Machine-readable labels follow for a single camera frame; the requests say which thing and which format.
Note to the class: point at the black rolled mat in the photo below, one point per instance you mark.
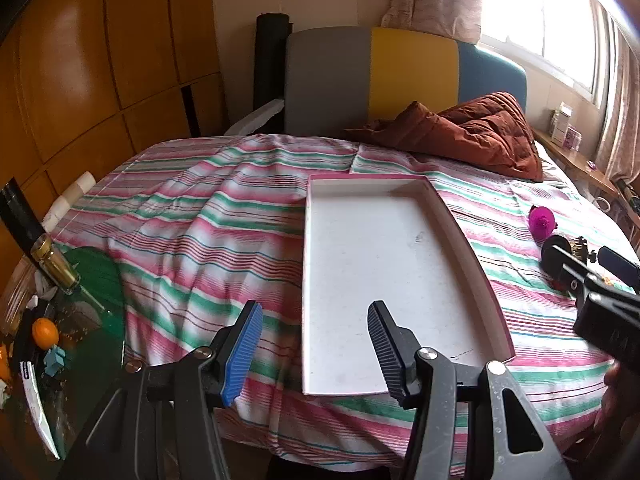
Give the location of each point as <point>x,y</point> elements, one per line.
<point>270,70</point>

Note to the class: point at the white shallow box pink rim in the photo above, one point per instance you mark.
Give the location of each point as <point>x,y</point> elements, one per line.
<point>380,270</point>

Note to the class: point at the brown quilted blanket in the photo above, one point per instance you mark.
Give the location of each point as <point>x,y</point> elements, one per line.
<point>475,140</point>

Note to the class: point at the small purple box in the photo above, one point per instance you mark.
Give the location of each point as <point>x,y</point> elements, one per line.
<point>572,139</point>

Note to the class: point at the wooden wardrobe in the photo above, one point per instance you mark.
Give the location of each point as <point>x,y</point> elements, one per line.
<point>100,60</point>

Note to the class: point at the person's right hand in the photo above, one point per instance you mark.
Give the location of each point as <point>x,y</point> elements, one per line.
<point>622,400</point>

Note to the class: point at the glass bottle gold collar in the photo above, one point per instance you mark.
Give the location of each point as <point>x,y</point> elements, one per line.
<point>55,270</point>

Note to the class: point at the bright window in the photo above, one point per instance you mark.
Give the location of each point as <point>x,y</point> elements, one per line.
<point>540,10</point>

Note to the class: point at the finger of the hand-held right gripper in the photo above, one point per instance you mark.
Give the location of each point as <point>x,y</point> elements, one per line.
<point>572,267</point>
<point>620,267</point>

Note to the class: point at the teal toy block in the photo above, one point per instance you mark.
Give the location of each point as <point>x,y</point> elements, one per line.
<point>54,360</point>

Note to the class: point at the beige patterned curtain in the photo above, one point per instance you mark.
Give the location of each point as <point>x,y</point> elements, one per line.
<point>625,110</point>
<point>430,0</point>

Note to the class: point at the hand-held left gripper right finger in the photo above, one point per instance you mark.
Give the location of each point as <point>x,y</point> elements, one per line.
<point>385,355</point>

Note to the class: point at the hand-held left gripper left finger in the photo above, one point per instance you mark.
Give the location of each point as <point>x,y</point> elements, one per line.
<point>245,355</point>

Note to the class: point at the grey yellow blue headboard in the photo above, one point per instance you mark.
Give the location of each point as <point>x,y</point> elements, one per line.
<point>330,80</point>

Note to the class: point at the magenta plastic toy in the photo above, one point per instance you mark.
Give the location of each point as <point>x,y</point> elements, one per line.
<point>541,220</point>

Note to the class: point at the green glass table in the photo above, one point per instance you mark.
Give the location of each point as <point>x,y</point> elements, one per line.
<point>95,280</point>

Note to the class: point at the wooden bedside ledge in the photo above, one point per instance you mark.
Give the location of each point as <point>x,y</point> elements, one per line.
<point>575,160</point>

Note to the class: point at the striped pink green bedsheet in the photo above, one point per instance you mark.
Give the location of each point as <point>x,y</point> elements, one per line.
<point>200,240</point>

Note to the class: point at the brown figurine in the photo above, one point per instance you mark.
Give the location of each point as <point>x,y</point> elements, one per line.
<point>581,249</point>

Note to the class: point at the small white box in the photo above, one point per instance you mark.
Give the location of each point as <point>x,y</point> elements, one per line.
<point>561,120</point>

